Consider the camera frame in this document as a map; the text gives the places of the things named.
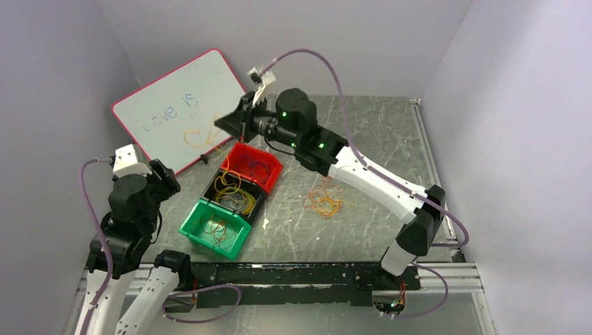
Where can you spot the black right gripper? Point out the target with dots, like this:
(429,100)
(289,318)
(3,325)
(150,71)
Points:
(240,121)

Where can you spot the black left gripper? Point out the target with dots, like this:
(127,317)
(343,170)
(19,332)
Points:
(167,183)

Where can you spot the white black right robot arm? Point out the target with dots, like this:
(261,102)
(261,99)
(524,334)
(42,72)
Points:
(294,123)

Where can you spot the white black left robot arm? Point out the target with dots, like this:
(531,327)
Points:
(122,237)

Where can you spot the red plastic bin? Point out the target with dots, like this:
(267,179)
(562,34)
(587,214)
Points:
(259,166)

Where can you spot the pink framed whiteboard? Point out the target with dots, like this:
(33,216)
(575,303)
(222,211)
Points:
(172,118)

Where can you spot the green plastic bin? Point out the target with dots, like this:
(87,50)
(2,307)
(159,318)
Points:
(216,229)

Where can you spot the black plastic bin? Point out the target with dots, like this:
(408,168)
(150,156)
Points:
(236,194)

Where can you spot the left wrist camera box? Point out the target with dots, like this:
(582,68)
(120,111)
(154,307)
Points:
(130,159)

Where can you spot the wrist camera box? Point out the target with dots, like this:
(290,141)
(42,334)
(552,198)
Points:
(130,159)
(262,80)

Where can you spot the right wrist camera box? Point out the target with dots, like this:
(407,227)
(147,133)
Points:
(262,80)

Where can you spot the black base frame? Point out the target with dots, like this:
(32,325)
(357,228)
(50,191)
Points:
(281,283)

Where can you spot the aluminium table edge rail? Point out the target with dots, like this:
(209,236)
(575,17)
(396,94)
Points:
(447,232)

